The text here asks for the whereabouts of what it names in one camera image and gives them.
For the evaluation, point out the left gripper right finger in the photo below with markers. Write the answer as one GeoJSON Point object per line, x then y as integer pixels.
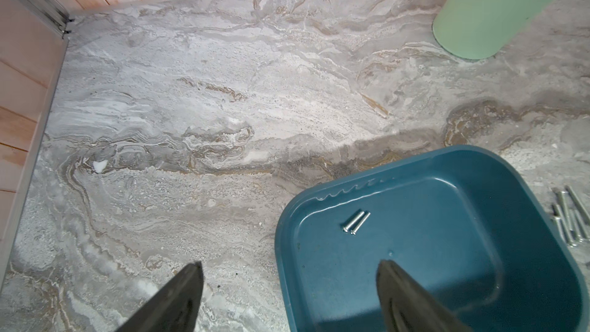
{"type": "Point", "coordinates": [407, 306]}

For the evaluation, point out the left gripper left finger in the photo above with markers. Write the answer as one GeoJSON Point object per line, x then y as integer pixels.
{"type": "Point", "coordinates": [175, 307]}

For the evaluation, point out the teal plastic storage tray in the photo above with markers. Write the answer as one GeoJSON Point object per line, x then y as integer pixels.
{"type": "Point", "coordinates": [460, 221]}

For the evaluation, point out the pile of silver screws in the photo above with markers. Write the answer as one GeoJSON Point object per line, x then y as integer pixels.
{"type": "Point", "coordinates": [353, 225]}

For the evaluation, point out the removed screws on table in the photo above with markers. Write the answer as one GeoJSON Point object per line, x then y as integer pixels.
{"type": "Point", "coordinates": [570, 216]}

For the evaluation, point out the mint green cup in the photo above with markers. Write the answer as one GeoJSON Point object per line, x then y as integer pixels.
{"type": "Point", "coordinates": [478, 29]}

